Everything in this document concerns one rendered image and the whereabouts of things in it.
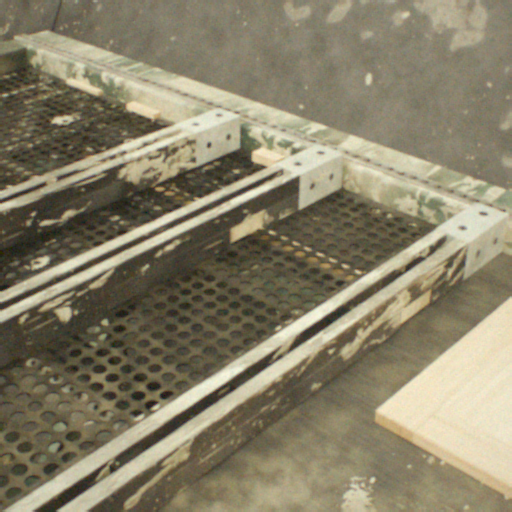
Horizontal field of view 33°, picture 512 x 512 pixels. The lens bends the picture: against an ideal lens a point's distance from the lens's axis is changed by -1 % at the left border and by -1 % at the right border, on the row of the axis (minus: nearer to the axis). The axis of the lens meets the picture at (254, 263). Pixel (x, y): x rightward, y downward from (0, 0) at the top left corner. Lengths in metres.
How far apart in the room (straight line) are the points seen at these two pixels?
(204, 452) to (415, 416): 0.27
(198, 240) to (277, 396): 0.39
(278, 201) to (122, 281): 0.35
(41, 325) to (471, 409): 0.58
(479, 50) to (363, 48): 0.38
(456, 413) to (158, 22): 2.48
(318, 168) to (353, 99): 1.22
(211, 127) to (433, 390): 0.78
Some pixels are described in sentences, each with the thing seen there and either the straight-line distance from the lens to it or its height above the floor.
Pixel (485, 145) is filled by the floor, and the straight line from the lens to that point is 2.53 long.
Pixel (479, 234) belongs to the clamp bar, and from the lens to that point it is 1.38.
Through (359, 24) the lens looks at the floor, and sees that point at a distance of 2.85.
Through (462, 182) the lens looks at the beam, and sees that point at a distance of 1.59.
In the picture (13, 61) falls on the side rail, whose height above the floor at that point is 0.93.
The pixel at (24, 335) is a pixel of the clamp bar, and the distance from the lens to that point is 1.21.
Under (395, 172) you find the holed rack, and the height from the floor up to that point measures 0.89.
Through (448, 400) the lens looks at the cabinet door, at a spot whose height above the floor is 1.22.
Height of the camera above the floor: 2.28
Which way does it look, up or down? 55 degrees down
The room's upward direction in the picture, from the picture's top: 70 degrees counter-clockwise
